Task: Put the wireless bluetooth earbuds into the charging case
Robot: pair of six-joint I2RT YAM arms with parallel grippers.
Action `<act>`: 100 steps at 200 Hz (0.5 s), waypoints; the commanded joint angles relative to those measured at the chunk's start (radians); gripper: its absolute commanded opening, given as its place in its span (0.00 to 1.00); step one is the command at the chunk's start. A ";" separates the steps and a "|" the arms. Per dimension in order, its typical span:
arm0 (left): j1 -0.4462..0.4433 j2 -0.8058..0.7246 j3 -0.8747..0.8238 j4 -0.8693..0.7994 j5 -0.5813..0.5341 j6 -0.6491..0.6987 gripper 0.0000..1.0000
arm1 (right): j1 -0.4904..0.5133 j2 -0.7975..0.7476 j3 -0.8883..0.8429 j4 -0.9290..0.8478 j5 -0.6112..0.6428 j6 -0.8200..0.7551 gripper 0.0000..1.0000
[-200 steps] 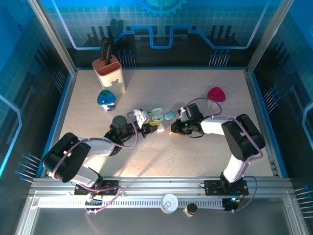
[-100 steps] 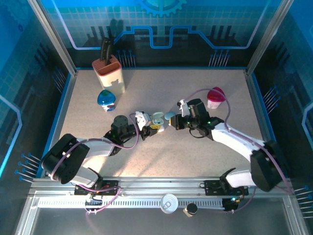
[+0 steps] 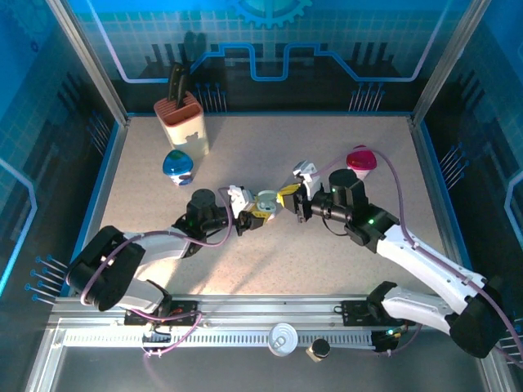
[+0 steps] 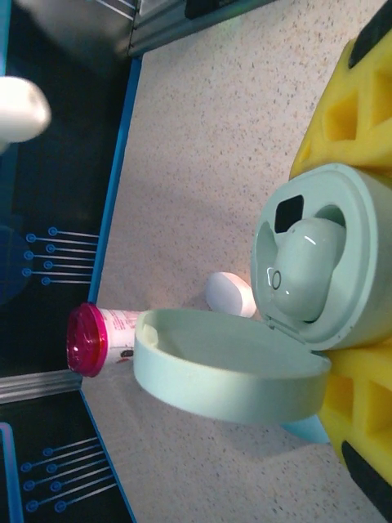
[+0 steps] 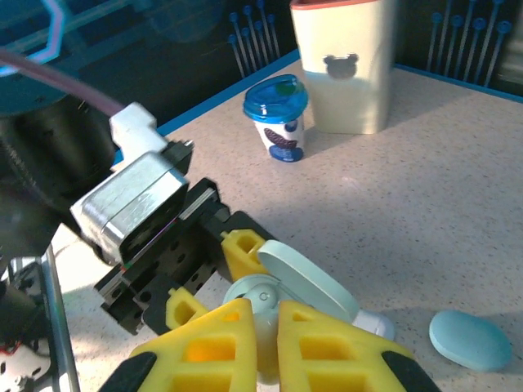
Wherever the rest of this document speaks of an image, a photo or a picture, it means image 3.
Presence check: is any small jar black lid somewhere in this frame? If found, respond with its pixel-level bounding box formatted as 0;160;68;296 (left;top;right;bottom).
306;338;332;363

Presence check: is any magenta egg-shaped toy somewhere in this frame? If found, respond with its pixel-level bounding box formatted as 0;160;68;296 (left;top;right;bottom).
346;145;379;180

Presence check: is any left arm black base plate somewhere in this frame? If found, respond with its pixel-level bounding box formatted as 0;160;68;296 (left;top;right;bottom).
123;299;200;327

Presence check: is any black handled knife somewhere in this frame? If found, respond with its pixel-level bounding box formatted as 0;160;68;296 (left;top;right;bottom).
177;67;190;105
166;62;185;111

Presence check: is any blue egg-shaped toy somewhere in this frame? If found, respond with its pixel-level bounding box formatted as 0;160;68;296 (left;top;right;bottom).
162;149;195;188

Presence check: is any pale green earbud case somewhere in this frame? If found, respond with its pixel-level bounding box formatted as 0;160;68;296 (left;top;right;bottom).
255;189;279;214

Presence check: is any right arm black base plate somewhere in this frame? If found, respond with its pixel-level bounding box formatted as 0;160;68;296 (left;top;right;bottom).
340;299;417;327

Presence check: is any beige knife block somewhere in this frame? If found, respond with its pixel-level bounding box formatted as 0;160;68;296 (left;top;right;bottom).
153;90;212;158

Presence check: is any aluminium frame post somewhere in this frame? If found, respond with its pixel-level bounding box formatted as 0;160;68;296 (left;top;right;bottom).
43;0;131;126
409;0;492;126

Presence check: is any aluminium front rail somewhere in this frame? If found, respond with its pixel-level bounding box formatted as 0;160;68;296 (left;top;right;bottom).
47;292;498;327

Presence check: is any white slotted cable duct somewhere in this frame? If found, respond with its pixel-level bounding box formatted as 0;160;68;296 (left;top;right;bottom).
60;331;377;349

